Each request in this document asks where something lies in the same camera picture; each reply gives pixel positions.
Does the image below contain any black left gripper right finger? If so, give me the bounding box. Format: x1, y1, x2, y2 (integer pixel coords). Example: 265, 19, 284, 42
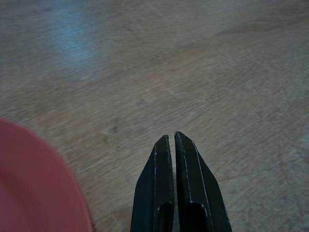
174, 131, 233, 232

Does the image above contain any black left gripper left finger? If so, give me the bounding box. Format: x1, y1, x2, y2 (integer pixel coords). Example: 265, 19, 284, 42
130, 135, 175, 232

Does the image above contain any pink round plate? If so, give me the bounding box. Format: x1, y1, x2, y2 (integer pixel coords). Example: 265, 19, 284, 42
0, 117, 96, 232

